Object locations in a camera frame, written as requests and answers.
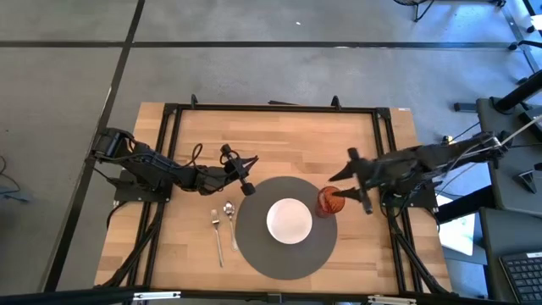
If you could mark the black overhead rig beam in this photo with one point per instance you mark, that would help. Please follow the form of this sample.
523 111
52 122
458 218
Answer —
63 296

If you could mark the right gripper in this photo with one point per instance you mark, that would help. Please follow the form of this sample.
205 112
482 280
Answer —
369 173

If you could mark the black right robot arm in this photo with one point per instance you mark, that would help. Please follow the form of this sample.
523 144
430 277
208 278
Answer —
423 159

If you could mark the red faceted plastic cup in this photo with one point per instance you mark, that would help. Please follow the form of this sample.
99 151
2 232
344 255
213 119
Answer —
328 207

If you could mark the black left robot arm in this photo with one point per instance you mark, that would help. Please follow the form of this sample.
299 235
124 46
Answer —
148 165

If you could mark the black stand pole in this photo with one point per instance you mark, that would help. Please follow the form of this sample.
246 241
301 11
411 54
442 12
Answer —
521 91

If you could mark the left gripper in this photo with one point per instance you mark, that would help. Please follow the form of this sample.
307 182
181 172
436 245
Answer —
228 175

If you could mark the black aluminium table frame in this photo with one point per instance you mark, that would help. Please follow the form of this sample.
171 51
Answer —
275 108

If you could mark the silver fork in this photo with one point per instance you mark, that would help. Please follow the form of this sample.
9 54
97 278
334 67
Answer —
217 237

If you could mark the white plate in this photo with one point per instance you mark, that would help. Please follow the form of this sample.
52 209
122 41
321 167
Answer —
289 221

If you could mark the black keyboard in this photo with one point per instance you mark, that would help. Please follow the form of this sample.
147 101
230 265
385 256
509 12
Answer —
525 277

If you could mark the black chair base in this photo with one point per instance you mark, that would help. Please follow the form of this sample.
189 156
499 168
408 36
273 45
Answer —
423 8

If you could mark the round grey woven placemat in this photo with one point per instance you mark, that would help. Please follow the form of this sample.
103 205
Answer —
254 254

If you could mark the white paper sheet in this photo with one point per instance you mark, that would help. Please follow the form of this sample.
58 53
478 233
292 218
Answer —
459 233

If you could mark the silver spoon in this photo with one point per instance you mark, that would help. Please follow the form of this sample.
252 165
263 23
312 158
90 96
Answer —
229 208

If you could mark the grey desk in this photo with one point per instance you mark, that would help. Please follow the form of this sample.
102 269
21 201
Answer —
491 237
504 186

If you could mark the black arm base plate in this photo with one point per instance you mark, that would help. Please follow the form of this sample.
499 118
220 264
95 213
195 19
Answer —
419 201
135 192

